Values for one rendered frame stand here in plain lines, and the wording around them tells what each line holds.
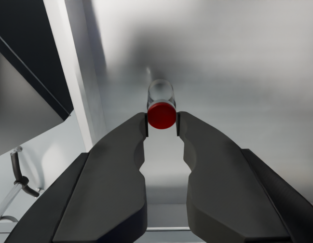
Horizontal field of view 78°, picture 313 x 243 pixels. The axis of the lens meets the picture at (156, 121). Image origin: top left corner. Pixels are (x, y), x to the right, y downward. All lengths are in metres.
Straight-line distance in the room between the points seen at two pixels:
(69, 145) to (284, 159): 1.35
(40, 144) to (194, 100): 1.43
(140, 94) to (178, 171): 0.11
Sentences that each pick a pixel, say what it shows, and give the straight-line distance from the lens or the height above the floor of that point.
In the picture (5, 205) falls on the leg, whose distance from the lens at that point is 1.62.
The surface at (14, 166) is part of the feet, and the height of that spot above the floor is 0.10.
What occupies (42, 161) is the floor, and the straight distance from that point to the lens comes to 1.68.
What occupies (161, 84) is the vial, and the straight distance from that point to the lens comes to 0.16.
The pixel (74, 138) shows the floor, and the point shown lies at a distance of 1.43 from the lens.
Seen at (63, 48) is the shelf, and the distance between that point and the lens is 0.19.
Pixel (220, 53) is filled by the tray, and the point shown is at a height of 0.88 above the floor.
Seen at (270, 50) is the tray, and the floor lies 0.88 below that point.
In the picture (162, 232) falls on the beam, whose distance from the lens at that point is 1.17.
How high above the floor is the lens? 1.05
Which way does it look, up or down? 58 degrees down
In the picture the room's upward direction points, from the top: 180 degrees counter-clockwise
